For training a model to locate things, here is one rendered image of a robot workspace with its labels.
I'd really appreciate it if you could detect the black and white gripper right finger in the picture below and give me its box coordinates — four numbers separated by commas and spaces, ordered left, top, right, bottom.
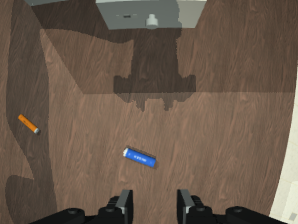
177, 189, 288, 224

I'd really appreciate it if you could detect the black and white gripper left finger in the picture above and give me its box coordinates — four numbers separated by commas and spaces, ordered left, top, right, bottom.
29, 190, 134, 224

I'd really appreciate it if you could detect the orange battery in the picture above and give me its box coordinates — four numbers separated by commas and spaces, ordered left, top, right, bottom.
18, 114, 39, 134

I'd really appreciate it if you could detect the blue aa battery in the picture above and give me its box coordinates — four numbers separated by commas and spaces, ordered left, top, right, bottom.
123, 148, 156, 167

